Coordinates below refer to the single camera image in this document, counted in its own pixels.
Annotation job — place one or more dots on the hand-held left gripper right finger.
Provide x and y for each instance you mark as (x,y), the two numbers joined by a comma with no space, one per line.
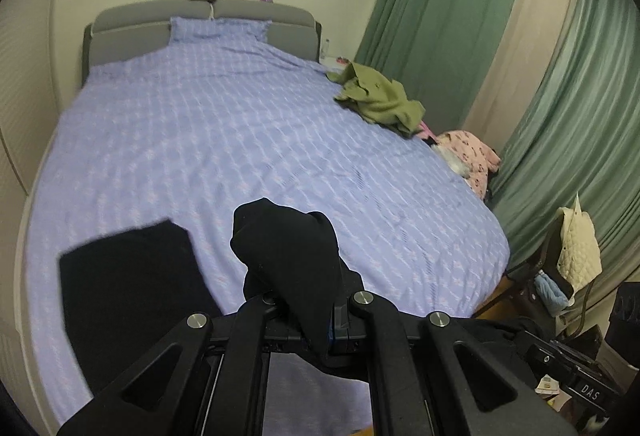
(360,321)

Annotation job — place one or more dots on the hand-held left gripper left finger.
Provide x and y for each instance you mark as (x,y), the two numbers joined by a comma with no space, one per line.
(255,316)

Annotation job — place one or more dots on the black pants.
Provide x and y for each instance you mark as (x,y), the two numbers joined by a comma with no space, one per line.
(285,256)

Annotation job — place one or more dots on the small printed carton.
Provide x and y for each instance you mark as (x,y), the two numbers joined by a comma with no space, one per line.
(549,386)

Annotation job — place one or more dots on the light blue cloth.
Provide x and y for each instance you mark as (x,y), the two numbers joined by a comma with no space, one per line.
(550,293)

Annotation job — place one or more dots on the dark chair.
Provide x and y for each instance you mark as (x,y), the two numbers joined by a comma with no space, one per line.
(545,256)

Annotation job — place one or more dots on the folded black garment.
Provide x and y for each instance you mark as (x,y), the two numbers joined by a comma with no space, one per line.
(130,291)

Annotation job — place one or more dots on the cream quilted jacket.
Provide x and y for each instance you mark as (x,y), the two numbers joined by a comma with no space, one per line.
(580,246)

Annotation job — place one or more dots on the white grey cloth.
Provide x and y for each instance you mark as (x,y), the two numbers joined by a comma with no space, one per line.
(452,161)

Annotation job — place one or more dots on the pink patterned jacket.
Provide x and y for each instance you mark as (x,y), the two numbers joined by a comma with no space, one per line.
(470,156)

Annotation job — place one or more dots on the bed with purple sheet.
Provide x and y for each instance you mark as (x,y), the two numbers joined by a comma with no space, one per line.
(225,116)

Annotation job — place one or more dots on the pink fleece garment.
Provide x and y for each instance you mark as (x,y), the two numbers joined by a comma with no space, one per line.
(427,129)

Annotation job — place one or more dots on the olive green garment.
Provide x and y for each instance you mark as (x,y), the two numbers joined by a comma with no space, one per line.
(385,101)

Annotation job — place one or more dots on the clear bottle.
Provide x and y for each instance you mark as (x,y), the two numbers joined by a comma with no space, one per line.
(327,47)

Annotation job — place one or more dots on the purple patterned pillow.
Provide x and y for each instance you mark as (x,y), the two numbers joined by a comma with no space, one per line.
(220,29)

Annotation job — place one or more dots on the grey bed headboard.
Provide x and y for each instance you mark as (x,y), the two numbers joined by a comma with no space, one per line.
(130,19)

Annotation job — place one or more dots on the beige curtain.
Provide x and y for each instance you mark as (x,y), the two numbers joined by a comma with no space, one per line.
(530,41)

